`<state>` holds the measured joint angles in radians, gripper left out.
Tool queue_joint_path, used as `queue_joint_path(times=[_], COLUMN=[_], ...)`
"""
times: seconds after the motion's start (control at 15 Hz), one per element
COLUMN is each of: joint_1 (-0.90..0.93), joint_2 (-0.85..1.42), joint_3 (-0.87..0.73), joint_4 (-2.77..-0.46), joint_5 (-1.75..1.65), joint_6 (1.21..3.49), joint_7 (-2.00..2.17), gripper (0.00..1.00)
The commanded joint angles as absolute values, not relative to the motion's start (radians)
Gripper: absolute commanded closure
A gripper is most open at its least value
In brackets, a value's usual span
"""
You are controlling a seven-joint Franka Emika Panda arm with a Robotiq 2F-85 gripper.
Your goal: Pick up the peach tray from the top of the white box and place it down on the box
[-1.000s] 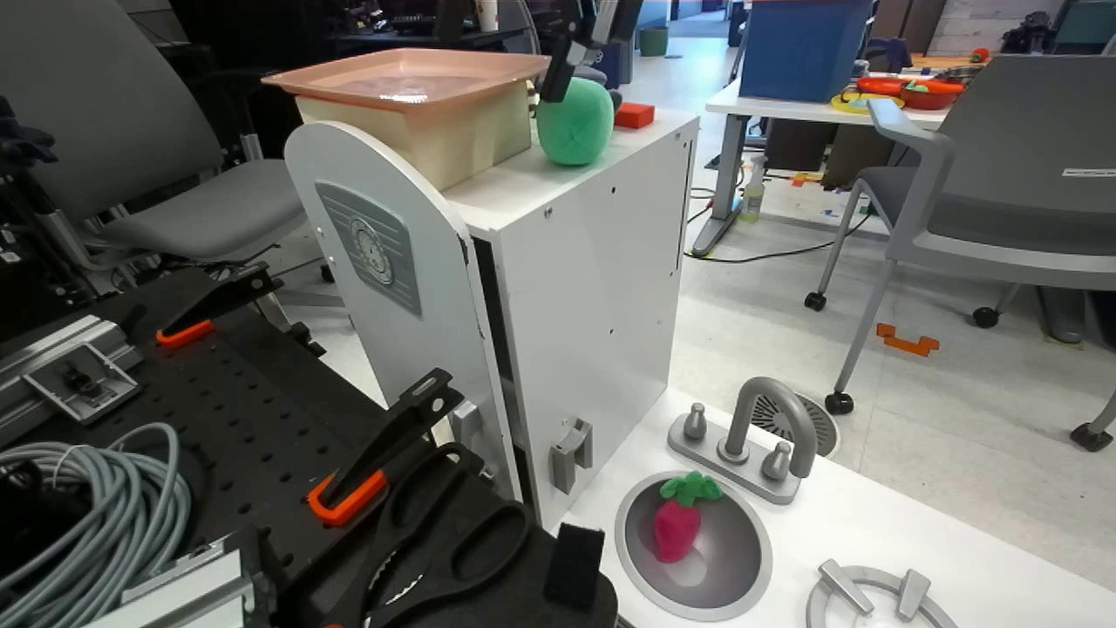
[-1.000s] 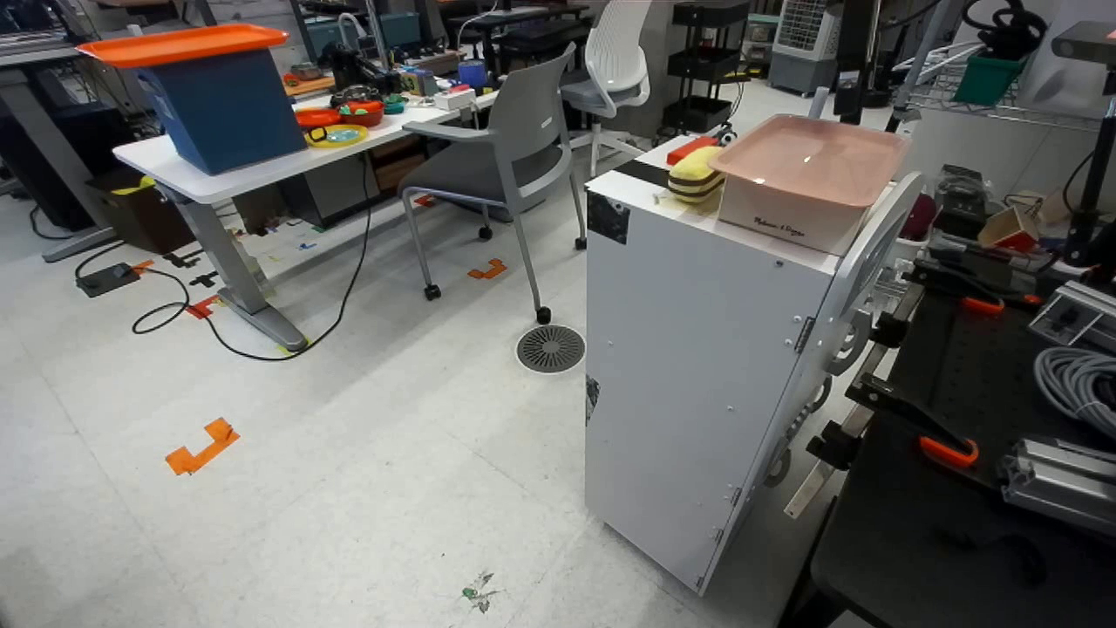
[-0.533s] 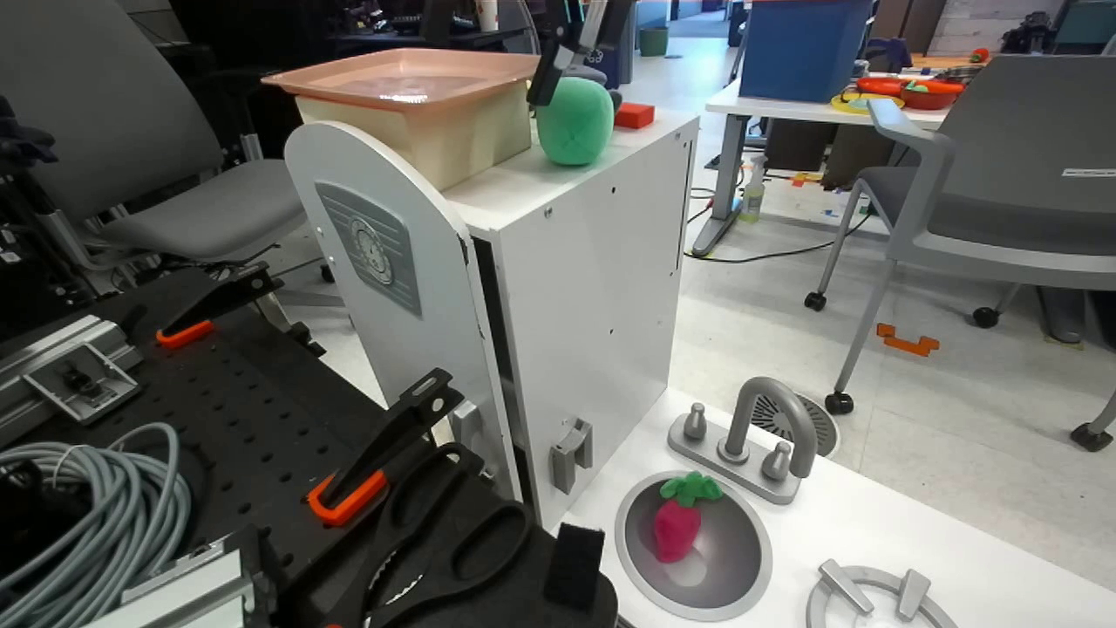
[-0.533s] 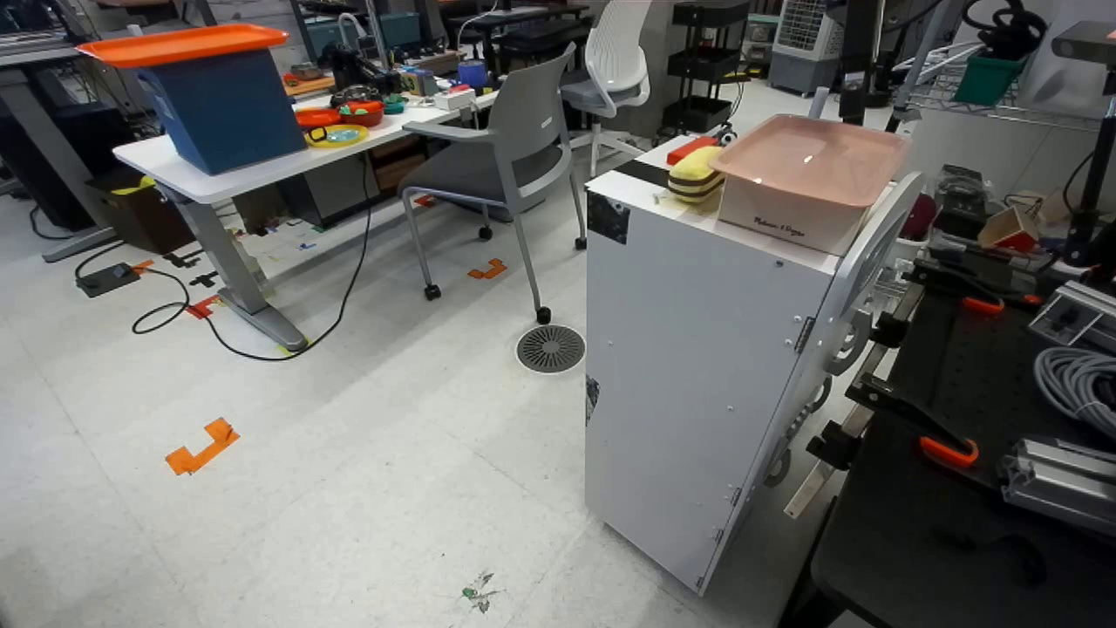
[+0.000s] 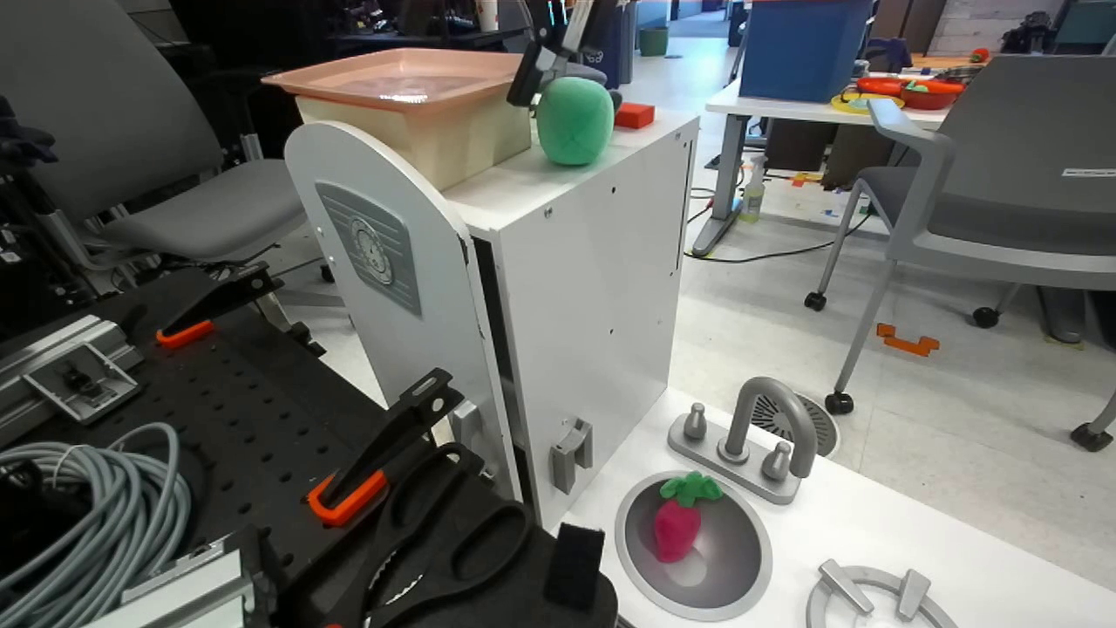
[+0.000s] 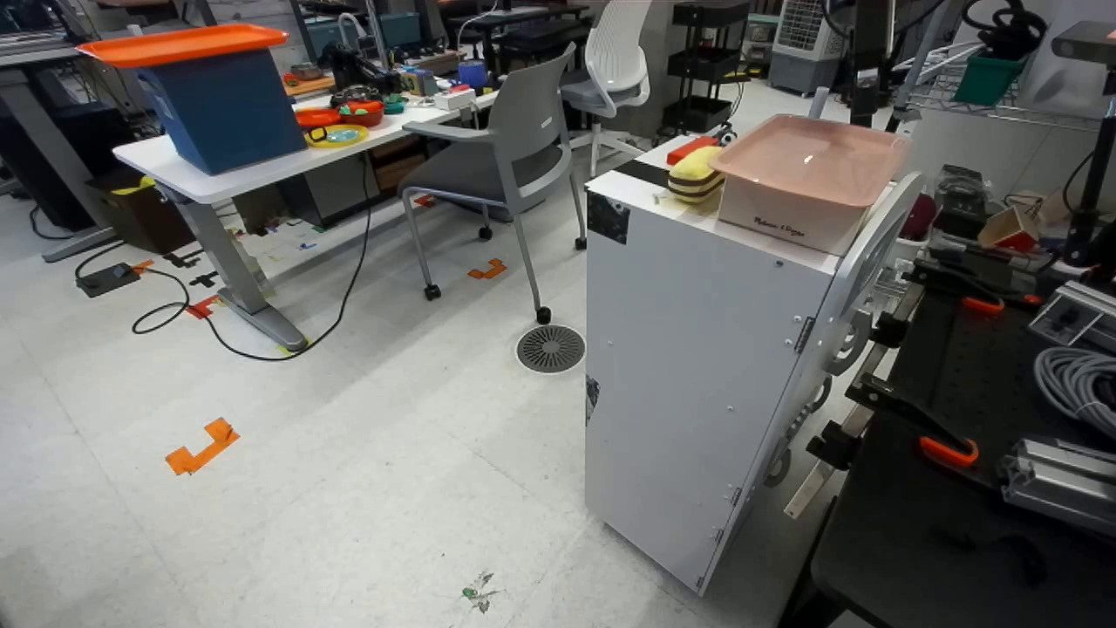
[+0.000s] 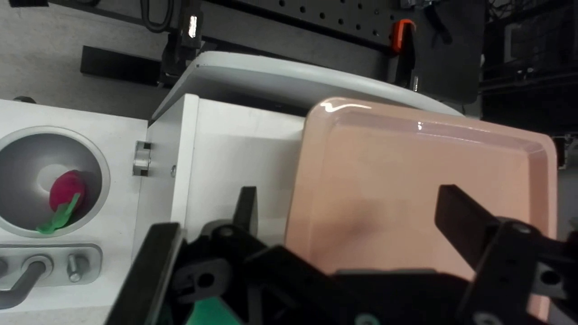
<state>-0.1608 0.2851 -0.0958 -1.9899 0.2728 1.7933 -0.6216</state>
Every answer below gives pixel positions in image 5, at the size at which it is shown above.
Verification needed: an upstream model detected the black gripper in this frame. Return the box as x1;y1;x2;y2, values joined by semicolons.
507;0;620;111

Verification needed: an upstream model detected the peach plastic tray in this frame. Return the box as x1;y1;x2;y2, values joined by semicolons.
262;44;552;114

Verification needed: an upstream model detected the green ball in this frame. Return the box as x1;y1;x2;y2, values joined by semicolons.
535;73;617;171

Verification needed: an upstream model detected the red toy block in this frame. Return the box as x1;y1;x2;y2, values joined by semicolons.
610;102;659;132

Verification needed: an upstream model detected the white toy kitchen unit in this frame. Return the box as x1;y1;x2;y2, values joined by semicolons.
281;103;1116;628

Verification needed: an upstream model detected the clear spray bottle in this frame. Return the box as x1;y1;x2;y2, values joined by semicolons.
736;149;770;226

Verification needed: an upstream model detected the white desk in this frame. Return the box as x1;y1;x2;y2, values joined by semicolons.
682;76;953;261

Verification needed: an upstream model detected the red orange toys pile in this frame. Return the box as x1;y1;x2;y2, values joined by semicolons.
856;71;968;114

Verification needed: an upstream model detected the grey toy faucet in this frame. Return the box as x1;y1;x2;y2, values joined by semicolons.
666;372;824;510

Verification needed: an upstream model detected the grey padded office chair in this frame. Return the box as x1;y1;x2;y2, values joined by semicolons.
0;0;310;276

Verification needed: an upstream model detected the grey wheeled office chair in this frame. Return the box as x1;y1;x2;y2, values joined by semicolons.
803;47;1116;452

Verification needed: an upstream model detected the pink toy strawberry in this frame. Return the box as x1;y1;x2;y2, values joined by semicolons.
644;467;727;564

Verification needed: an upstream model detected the black rectangular block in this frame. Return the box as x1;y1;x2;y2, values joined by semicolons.
541;520;610;615

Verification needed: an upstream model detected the silver toy sink basin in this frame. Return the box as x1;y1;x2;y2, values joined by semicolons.
610;467;775;621

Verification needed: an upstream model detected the black plastic spring clamp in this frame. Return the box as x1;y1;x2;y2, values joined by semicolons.
274;438;536;628

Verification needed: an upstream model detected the grey toy stove burner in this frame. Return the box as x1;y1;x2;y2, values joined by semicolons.
803;553;961;628

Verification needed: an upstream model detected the black floor power cable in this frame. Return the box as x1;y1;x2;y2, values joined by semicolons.
682;206;874;272

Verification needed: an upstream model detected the grey cabinet door handle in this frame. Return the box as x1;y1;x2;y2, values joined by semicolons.
549;414;596;496

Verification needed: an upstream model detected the black clamp orange handle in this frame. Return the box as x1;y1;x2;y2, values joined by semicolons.
153;261;287;354
303;366;467;529

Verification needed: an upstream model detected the metal bracket plate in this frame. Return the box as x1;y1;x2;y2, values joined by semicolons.
20;343;146;429

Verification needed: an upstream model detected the aluminium extrusion rail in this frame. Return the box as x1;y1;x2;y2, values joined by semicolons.
85;538;274;628
0;310;127;449

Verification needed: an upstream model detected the grey cable bundle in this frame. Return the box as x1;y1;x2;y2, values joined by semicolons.
0;418;195;628

